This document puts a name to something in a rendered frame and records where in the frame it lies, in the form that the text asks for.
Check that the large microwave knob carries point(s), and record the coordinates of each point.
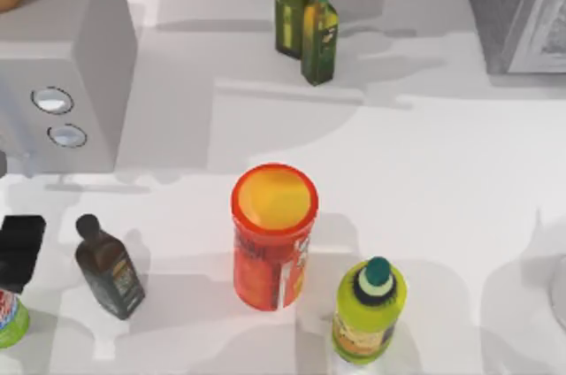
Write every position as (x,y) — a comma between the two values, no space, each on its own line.
(51,100)

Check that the orange can with yellow lid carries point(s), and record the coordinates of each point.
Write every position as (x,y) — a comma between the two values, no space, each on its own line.
(269,251)

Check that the pale grey cabinet door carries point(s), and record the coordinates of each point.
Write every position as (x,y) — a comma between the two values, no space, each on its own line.
(541,30)

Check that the green bottle with teal cap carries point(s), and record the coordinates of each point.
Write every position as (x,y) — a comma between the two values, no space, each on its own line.
(319,48)

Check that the grey cabinet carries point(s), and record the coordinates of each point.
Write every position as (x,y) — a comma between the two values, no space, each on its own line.
(486,12)

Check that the dark green glass bottle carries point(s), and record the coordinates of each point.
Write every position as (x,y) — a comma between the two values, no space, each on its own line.
(287,8)

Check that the dark brown bottle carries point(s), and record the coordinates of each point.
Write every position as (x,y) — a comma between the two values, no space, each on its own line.
(110,273)

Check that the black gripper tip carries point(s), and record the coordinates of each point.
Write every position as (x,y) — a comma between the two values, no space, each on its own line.
(20,251)

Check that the yellow-green bottle with teal cap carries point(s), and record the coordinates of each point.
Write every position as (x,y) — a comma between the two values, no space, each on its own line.
(367,317)

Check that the pale microwave oven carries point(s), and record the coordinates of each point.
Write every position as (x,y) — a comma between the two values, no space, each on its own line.
(93,83)

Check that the green and red bottle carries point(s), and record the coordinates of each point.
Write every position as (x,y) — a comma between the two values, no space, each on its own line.
(11,322)

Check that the small microwave knob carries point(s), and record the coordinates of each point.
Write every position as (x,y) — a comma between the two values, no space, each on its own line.
(67,135)

